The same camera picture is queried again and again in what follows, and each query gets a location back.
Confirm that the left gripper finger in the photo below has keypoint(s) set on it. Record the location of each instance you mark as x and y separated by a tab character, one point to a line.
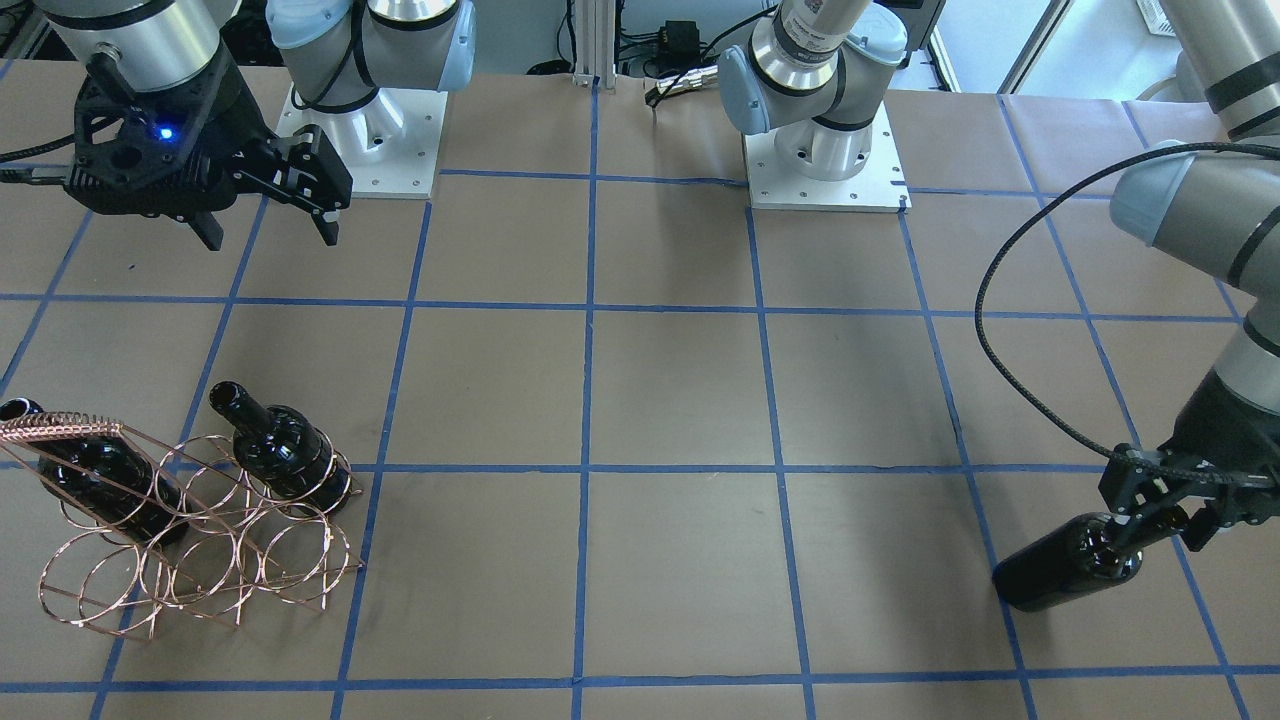
1136	524
1214	517

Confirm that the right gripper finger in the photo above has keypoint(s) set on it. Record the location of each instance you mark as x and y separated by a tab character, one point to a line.
325	216
207	228

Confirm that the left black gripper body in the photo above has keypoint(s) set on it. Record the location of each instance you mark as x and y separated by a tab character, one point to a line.
1228	418

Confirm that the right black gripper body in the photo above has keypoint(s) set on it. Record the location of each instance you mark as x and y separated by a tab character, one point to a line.
243	128

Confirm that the dark wine bottle carried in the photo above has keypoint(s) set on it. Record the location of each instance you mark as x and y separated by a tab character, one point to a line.
1073	561

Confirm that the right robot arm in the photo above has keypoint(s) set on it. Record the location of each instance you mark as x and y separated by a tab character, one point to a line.
340	53

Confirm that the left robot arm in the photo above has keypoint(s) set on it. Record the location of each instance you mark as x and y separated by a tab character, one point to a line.
1210	205

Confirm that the dark wine bottle in basket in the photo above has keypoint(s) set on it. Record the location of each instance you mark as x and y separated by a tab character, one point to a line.
115	483

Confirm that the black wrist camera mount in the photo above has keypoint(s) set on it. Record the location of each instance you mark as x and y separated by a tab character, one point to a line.
141	153

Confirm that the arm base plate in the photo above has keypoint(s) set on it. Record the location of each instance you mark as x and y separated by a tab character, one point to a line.
809	167
390	146

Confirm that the copper wire wine basket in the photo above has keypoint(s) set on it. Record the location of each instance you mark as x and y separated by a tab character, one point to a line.
242	543

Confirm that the aluminium frame post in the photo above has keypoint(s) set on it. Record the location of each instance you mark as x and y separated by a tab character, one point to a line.
594	44

